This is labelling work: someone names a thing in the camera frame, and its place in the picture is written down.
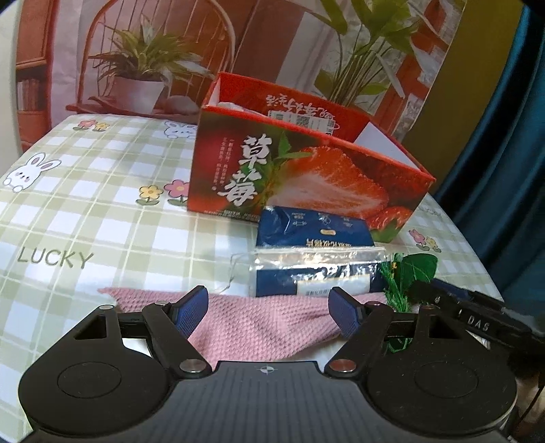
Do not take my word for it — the green sachet with tassel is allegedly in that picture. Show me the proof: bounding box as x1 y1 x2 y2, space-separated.
378 252 440 354

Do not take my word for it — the printed room backdrop poster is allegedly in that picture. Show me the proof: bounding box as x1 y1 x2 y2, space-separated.
15 1 466 149

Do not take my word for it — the pink knitted cloth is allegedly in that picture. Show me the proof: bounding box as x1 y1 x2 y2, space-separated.
96 286 391 372

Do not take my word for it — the green plaid bunny tablecloth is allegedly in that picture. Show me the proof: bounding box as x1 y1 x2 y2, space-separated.
1 114 498 442

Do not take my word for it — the clear wrapped blue tissue pack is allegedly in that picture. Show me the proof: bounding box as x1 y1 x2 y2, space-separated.
229 246 387 297

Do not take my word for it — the dark blue tissue pack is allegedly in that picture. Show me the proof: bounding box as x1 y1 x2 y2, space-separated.
256 206 374 247

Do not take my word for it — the red strawberry cardboard box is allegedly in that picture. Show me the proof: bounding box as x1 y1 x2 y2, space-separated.
188 72 434 243

